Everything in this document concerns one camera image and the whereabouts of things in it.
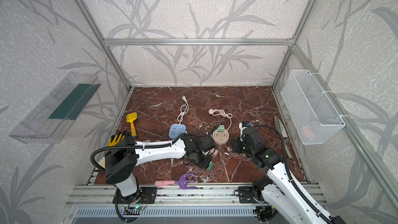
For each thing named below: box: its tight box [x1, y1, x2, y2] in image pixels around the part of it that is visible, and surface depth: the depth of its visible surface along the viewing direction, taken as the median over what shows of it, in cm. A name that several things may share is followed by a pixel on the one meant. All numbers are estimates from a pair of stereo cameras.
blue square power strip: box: [168, 123, 187, 140], surface depth 96 cm
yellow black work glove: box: [107, 130, 127, 147], surface depth 93 cm
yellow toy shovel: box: [125, 112, 138, 138], surface depth 101 cm
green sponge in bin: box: [48, 82, 102, 121], surface depth 70 cm
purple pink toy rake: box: [154, 173, 197, 190], surface depth 78 cm
